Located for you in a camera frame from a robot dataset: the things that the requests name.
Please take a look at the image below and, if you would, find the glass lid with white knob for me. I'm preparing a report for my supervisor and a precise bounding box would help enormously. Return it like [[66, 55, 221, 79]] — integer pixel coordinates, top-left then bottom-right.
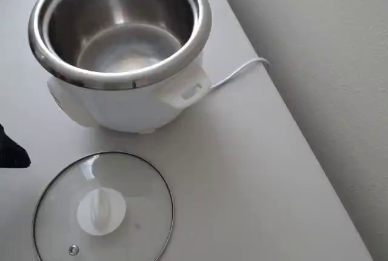
[[32, 151, 176, 261]]

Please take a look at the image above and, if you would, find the white electric rice cooker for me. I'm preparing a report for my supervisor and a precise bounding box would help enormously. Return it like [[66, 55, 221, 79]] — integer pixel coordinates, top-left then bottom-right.
[[28, 0, 212, 134]]

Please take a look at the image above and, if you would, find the stainless steel inner pot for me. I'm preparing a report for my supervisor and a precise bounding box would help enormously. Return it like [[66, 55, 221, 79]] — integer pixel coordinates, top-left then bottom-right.
[[42, 0, 198, 76]]

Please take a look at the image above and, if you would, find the white power cord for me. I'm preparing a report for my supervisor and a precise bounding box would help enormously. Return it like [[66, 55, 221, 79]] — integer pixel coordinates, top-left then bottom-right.
[[210, 57, 272, 91]]

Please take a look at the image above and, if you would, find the black square camera mount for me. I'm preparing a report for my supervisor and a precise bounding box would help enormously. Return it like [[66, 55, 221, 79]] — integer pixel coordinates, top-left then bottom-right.
[[0, 123, 32, 170]]

